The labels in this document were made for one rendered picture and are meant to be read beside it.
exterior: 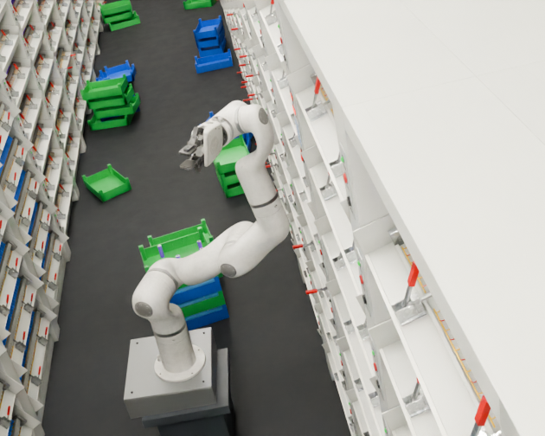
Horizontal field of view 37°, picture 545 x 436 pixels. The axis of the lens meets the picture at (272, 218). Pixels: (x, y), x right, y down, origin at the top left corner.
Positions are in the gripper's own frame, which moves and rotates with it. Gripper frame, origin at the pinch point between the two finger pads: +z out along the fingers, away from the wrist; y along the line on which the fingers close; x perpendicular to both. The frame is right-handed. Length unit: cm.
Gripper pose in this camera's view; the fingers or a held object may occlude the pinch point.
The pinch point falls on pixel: (188, 157)
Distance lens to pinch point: 213.1
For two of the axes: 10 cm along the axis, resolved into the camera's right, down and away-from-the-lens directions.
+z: -4.0, 4.7, -7.9
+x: -9.2, -2.2, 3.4
